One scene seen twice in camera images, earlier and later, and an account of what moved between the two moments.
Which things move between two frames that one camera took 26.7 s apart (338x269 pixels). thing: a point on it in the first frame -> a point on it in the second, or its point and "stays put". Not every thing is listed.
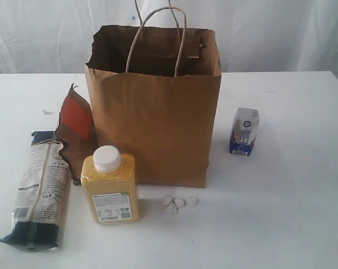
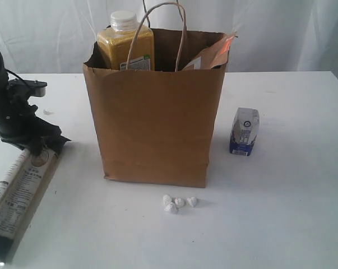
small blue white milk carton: [244, 131] stays put
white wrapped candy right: [193, 202] stays put
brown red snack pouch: [77, 130] -> [215, 56]
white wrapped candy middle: [179, 202] stays put
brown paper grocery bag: [153, 92] stays put
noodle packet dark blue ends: [42, 196] -> [14, 208]
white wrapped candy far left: [166, 199] stays put
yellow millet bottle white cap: [111, 180] -> [115, 43]
